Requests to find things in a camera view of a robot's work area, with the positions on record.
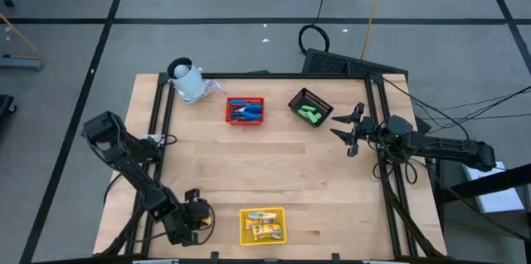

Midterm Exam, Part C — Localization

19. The white paper booklet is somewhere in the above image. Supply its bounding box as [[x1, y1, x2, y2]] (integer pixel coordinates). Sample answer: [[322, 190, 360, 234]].
[[462, 162, 526, 214]]

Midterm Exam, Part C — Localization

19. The yellow cable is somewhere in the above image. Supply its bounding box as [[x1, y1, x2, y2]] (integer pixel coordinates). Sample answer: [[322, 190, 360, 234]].
[[359, 0, 393, 60], [0, 12, 45, 61]]

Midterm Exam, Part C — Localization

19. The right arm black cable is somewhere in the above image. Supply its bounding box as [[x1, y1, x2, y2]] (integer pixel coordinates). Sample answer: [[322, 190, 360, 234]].
[[371, 139, 420, 186]]

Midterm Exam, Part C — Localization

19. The black slotted plastic basket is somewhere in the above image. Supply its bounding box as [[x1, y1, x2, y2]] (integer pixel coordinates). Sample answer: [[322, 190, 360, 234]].
[[287, 87, 334, 129]]

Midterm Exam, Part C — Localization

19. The yellow slotted plastic basket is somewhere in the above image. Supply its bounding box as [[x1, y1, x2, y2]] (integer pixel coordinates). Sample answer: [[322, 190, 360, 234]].
[[238, 207, 287, 247]]

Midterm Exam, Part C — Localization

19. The white cable bundle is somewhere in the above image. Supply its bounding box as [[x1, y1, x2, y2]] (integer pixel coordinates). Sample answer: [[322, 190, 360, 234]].
[[197, 79, 227, 101]]

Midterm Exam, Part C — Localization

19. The black coiled cable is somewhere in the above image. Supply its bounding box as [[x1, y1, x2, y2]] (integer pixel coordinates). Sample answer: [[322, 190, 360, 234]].
[[297, 0, 333, 56]]

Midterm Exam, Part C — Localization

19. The black chair base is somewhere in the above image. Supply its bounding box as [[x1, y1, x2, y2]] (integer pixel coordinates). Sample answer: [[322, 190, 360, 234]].
[[0, 94, 17, 122]]

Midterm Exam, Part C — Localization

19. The gray stand base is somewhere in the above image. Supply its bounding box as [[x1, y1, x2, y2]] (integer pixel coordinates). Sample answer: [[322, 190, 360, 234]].
[[0, 55, 45, 72]]

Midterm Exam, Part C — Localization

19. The black metal stand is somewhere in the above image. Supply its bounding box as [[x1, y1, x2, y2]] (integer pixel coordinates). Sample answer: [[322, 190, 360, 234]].
[[433, 158, 531, 264]]

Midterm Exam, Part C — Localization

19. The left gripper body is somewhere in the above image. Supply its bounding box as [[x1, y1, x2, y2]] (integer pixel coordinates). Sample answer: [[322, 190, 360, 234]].
[[168, 200, 201, 247]]

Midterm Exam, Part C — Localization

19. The red slotted plastic basket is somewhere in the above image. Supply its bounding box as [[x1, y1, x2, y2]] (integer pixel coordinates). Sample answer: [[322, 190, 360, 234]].
[[225, 96, 266, 126]]

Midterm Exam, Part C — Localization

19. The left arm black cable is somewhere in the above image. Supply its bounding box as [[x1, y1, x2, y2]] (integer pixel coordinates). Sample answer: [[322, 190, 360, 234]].
[[102, 133, 217, 245]]

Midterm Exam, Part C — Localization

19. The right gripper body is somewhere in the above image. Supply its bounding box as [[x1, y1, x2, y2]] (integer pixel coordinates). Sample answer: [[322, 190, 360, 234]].
[[354, 116, 381, 141]]

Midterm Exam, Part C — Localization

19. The black perforated mat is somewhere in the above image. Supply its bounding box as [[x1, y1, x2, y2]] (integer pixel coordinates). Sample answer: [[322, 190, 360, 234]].
[[301, 47, 410, 77]]

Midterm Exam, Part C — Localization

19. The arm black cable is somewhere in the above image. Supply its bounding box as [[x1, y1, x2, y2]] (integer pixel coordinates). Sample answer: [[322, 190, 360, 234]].
[[371, 139, 420, 186], [102, 133, 217, 245]]

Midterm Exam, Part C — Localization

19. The black cable bundle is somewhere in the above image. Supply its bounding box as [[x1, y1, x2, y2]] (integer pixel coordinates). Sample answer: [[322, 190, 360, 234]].
[[431, 85, 531, 126]]

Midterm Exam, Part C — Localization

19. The blue-handled metal hole punch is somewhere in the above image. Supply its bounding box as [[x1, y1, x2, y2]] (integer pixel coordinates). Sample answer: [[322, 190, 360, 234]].
[[230, 110, 264, 124], [229, 98, 264, 114]]

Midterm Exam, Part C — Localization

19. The white cylindrical lamp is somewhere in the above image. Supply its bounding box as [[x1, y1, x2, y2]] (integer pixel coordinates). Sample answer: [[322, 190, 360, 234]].
[[166, 56, 208, 105]]

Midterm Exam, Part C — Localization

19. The black aluminium table frame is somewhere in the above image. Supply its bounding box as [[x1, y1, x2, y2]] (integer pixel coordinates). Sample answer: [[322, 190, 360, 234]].
[[99, 71, 445, 264]]

